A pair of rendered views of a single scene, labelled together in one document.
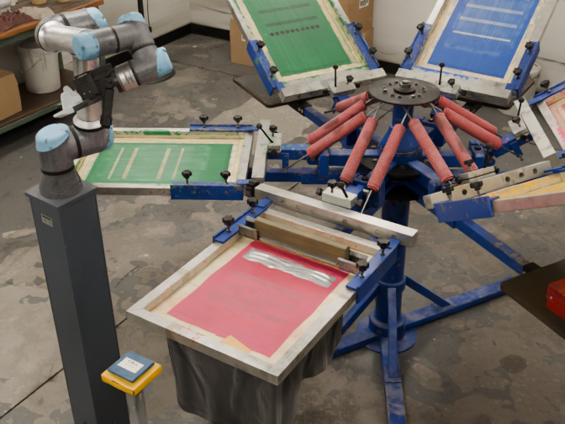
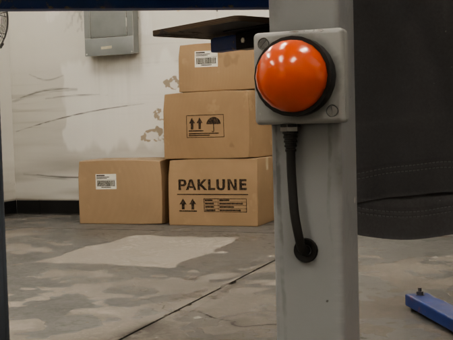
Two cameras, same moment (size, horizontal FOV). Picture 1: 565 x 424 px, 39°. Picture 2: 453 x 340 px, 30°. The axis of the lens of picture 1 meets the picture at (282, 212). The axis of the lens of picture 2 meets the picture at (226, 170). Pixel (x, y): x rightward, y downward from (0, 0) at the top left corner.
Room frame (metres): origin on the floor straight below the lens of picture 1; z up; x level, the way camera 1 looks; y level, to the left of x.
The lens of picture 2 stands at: (1.33, 0.60, 0.63)
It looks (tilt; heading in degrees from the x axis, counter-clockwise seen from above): 3 degrees down; 349
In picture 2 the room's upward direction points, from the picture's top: 2 degrees counter-clockwise
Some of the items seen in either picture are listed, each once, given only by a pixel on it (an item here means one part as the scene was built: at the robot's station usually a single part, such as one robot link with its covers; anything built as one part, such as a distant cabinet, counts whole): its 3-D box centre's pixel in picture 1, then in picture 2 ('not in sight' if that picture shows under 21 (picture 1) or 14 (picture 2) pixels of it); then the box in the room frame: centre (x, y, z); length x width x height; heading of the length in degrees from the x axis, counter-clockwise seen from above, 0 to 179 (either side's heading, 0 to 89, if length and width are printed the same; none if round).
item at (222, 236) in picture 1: (241, 227); not in sight; (2.55, 0.16, 0.98); 0.30 x 0.05 x 0.07; 147
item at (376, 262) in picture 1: (372, 271); not in sight; (2.25, -0.31, 0.98); 0.30 x 0.05 x 0.07; 147
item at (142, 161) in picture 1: (192, 143); not in sight; (3.13, 0.39, 1.05); 1.08 x 0.61 x 0.23; 87
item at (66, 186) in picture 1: (59, 177); not in sight; (2.46, 0.79, 1.25); 0.15 x 0.15 x 0.10
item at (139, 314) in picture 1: (267, 282); not in sight; (2.20, 0.05, 0.97); 0.79 x 0.58 x 0.04; 147
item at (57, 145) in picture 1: (55, 146); not in sight; (2.47, 0.78, 1.37); 0.13 x 0.12 x 0.14; 127
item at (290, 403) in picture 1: (310, 364); not in sight; (2.04, -0.09, 0.74); 0.46 x 0.04 x 0.42; 147
